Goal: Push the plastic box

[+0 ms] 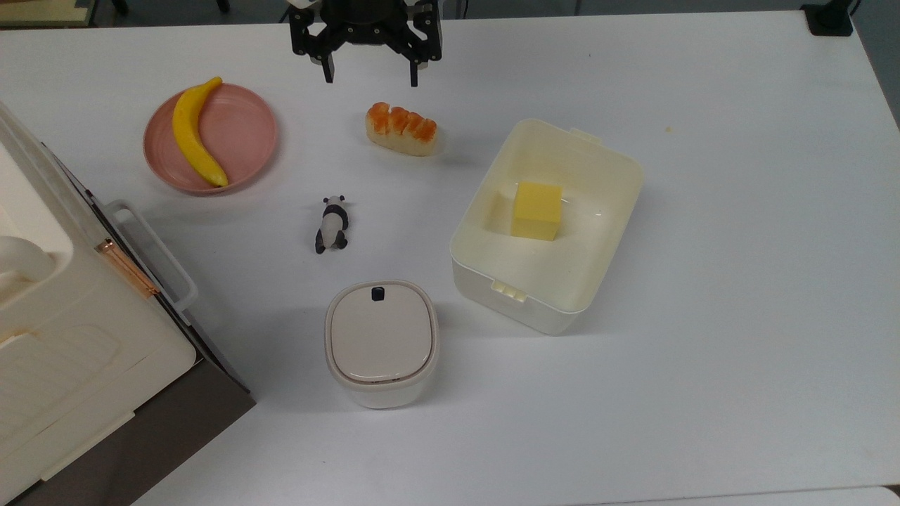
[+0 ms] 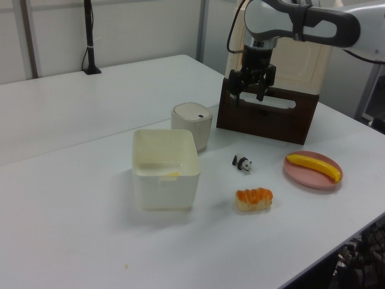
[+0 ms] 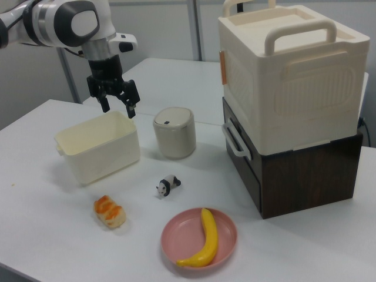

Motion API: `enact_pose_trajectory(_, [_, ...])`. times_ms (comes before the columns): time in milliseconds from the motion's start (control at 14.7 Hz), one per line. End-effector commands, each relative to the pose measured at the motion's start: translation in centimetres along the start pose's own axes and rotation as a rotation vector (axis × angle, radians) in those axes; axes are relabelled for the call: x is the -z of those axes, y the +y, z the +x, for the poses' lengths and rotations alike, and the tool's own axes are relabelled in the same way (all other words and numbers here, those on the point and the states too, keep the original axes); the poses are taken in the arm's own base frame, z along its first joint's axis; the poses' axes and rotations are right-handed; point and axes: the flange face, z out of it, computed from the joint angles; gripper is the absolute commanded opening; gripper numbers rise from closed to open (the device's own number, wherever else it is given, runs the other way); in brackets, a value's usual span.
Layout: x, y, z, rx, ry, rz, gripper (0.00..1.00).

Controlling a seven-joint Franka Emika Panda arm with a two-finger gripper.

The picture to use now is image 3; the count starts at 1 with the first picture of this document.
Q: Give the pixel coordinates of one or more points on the cream plastic box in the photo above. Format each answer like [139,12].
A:
[102,158]

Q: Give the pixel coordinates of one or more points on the large cream storage box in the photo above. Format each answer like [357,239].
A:
[293,94]

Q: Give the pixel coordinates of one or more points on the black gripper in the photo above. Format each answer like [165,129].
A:
[105,73]

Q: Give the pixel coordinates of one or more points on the toy bread with orange topping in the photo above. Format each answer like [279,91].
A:
[110,213]

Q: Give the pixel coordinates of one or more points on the small beige lidded bin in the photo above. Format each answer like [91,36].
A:
[174,138]

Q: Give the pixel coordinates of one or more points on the pink plate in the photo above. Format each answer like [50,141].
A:
[185,235]

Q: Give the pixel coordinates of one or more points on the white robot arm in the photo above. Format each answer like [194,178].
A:
[55,23]

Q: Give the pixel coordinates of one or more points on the panda toy figure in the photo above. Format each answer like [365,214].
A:
[168,185]

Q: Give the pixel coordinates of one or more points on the yellow toy banana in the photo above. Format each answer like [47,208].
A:
[211,235]

